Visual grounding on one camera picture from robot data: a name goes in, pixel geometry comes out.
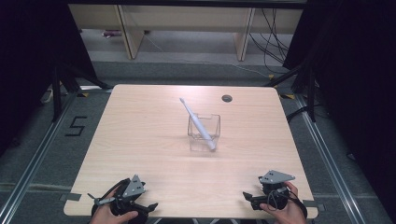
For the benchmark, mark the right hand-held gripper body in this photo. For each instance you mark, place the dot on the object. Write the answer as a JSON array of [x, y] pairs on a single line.
[[274, 186]]

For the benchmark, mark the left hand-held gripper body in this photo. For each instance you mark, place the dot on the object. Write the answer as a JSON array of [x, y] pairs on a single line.
[[129, 193]]

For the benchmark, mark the clear plastic holder cup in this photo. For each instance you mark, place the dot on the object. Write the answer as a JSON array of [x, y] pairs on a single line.
[[205, 138]]

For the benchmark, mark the white electric toothbrush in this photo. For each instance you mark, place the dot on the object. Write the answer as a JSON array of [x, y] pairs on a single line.
[[199, 124]]

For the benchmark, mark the person's right hand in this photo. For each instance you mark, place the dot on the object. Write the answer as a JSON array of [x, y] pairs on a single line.
[[288, 211]]

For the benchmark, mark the person's left hand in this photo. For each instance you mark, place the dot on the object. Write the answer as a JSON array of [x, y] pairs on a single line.
[[109, 214]]

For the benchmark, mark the grey tape strip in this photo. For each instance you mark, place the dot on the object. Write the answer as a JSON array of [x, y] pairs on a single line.
[[71, 197], [314, 206]]

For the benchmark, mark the yellow black tape piece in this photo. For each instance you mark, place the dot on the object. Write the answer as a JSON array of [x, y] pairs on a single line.
[[83, 94], [288, 96]]

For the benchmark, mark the black metal stand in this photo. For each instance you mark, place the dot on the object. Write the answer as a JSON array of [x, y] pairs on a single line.
[[311, 93], [56, 93]]

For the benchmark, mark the black curtain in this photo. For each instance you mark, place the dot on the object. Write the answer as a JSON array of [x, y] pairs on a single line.
[[34, 62], [358, 93]]

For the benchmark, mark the small pink object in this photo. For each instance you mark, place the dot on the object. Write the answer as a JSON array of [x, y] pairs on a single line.
[[111, 33]]

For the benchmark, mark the light wooden shelf unit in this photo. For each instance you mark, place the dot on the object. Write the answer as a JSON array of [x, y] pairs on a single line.
[[186, 21]]

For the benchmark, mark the aluminium floor rail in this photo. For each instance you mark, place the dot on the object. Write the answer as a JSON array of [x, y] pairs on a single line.
[[330, 161], [34, 161]]

